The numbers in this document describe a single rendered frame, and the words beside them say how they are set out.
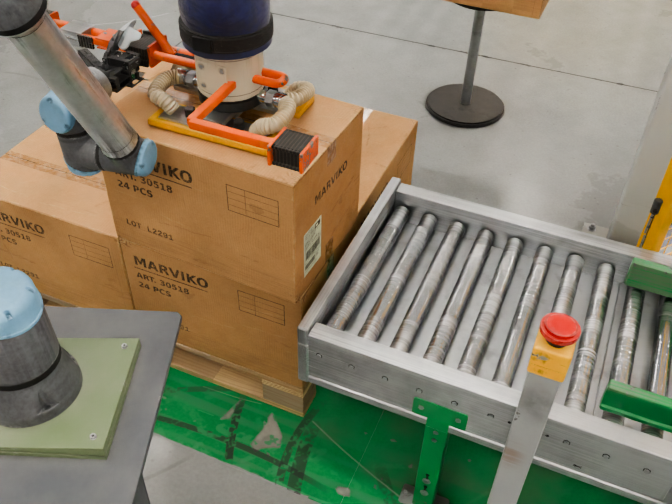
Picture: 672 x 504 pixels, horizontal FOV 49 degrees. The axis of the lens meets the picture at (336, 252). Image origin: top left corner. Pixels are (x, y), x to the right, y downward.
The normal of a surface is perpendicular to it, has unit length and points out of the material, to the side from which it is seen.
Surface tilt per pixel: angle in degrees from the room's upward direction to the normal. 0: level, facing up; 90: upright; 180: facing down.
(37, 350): 86
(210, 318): 90
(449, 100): 0
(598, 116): 0
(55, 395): 66
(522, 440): 90
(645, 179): 90
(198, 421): 0
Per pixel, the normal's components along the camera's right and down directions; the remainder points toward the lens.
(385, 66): 0.03, -0.74
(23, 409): 0.22, 0.32
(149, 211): -0.44, 0.59
